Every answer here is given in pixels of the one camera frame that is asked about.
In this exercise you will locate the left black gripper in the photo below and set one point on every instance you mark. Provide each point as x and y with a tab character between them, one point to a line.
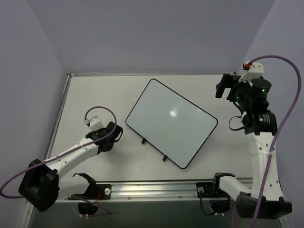
116	129

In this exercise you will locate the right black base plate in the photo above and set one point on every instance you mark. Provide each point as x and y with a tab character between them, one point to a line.
205	190

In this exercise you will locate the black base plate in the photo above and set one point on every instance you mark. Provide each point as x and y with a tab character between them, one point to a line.
102	192
205	190

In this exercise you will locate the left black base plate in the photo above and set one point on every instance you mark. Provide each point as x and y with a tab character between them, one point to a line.
102	192

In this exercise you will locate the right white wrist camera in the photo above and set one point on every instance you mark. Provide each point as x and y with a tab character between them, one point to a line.
252	70

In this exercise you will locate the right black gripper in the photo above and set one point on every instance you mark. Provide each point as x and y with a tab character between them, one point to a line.
223	85

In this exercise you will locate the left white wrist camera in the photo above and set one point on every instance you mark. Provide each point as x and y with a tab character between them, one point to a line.
93	123

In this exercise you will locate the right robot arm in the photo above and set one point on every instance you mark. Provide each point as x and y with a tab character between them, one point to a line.
264	200

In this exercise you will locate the aluminium front rail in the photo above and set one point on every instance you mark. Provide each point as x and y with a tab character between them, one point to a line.
152	191

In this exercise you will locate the white whiteboard black frame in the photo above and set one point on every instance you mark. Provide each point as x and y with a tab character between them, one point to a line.
171	123

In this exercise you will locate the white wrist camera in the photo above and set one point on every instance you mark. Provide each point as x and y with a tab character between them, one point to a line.
252	70
93	123

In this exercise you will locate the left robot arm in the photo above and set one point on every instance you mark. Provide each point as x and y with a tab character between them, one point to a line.
42	185

